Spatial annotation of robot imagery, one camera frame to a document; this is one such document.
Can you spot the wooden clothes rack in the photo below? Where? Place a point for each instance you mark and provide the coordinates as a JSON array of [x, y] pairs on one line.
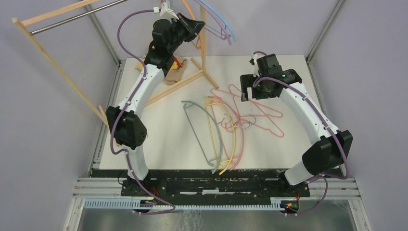
[[21, 25]]

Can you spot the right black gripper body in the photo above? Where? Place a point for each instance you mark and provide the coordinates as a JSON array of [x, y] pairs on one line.
[[261, 91]]

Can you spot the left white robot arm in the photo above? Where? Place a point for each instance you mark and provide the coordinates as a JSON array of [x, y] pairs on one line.
[[128, 133]]

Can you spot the white slotted cable duct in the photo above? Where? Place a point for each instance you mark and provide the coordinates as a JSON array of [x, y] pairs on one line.
[[141, 205]]

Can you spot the beige cloth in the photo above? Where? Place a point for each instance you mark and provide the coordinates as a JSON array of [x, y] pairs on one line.
[[175, 76]]

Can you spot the pink wire hanger lower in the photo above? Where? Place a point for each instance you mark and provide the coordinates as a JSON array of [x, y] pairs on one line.
[[263, 123]]

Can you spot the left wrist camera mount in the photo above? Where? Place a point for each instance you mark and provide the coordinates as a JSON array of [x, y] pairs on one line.
[[165, 11]]

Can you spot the pink wire hanger upper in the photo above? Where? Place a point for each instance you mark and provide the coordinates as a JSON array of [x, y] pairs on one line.
[[255, 110]]

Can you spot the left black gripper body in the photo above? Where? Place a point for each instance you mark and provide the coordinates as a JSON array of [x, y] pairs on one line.
[[183, 30]]

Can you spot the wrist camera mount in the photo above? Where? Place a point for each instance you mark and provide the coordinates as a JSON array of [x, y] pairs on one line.
[[165, 11], [253, 62]]

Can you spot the light blue hanger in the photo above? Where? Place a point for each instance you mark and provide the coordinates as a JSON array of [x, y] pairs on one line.
[[228, 27]]

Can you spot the pink plastic hanger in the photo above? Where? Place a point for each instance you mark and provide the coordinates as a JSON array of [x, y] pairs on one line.
[[224, 126]]

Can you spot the yellow hanger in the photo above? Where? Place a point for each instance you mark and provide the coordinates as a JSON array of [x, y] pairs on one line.
[[209, 102]]

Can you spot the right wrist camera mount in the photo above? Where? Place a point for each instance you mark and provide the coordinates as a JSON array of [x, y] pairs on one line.
[[253, 62]]

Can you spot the yellow garment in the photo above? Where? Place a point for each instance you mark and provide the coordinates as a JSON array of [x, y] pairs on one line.
[[177, 63]]

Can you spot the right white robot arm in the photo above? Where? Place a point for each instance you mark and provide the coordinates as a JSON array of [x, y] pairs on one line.
[[330, 146]]

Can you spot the green hanger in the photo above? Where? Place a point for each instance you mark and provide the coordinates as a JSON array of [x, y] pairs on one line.
[[206, 133]]

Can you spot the metal rack rod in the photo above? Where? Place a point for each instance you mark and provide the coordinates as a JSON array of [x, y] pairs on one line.
[[65, 21]]

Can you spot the purple hanger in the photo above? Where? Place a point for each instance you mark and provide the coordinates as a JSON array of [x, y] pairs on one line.
[[223, 33]]

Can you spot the pink wire hanger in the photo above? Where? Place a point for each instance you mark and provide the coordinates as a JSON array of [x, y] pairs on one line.
[[255, 110], [263, 123]]

